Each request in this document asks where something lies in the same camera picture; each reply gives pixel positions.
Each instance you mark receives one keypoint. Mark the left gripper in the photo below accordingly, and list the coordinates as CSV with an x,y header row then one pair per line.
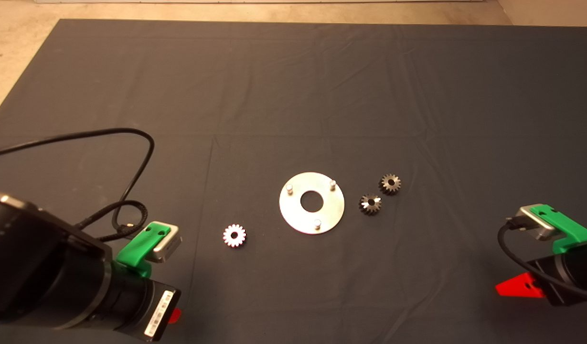
x,y
162,306

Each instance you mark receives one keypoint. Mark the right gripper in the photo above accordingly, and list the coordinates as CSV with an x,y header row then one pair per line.
x,y
558,282

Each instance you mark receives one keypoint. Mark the steel planetary gear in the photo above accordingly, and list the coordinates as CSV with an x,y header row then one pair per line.
x,y
372,209
386,187
229,237

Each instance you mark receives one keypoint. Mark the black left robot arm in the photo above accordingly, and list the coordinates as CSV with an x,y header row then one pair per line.
x,y
35,267

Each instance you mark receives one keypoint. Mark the round metal carrier plate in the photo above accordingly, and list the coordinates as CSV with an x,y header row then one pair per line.
x,y
293,215

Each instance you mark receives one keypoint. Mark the dark grey table cloth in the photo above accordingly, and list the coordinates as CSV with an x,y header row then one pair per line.
x,y
293,95

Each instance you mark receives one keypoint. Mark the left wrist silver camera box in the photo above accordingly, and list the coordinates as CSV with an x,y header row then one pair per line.
x,y
169,243

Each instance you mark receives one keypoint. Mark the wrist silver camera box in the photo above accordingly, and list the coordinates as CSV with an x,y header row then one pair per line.
x,y
532,215
169,243

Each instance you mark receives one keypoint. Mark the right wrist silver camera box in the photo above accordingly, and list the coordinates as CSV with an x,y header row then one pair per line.
x,y
532,215

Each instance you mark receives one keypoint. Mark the left wrist green camera mount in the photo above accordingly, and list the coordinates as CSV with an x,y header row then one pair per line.
x,y
135,251

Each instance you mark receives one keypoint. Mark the wrist green camera mount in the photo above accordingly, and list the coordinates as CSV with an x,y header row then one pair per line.
x,y
135,251
572,229

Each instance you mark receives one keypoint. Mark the right wrist green camera mount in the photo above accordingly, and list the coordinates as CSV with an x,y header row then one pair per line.
x,y
572,229

